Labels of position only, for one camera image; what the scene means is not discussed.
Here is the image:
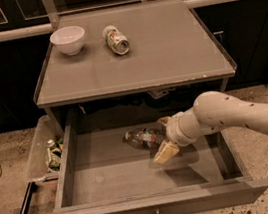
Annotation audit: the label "white ceramic bowl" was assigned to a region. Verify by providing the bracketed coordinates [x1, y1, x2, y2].
[49, 25, 86, 56]

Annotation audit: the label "green items in bin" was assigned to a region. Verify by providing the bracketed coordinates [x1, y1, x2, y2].
[45, 138, 64, 173]

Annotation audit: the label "open grey top drawer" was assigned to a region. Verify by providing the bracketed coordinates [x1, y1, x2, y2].
[50, 124, 268, 214]

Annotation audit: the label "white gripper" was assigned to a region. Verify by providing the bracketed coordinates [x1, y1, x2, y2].
[153, 109, 199, 164]

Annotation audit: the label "clear plastic storage bin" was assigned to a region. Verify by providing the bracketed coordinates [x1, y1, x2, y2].
[26, 115, 63, 183]

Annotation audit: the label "clear plastic water bottle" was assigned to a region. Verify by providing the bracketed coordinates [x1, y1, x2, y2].
[124, 128, 165, 150]

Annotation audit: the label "lying drink can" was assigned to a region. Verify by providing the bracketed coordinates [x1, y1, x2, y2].
[102, 25, 130, 55]

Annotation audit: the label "grey cabinet with counter top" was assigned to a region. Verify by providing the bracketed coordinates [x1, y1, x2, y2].
[34, 0, 236, 124]

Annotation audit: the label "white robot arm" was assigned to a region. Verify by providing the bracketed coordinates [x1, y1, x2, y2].
[153, 91, 268, 164]

